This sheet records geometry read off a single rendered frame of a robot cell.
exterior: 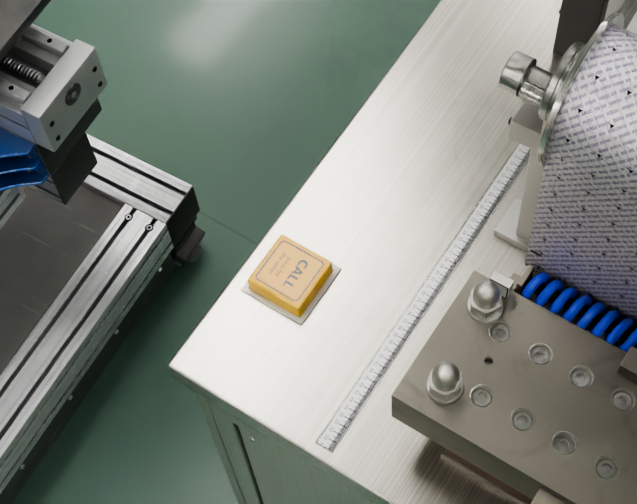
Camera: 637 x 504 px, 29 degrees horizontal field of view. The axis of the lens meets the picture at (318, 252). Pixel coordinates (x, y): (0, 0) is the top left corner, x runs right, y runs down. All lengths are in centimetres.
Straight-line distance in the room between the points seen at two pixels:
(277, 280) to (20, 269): 97
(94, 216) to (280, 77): 58
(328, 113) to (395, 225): 118
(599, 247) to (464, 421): 21
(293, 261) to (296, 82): 129
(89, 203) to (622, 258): 133
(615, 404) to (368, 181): 42
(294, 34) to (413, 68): 119
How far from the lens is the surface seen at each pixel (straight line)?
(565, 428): 122
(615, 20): 112
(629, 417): 124
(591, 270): 124
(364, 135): 151
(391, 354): 138
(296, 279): 140
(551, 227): 121
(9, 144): 185
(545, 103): 111
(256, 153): 258
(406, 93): 155
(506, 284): 125
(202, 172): 257
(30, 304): 226
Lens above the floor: 217
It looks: 62 degrees down
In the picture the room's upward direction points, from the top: 7 degrees counter-clockwise
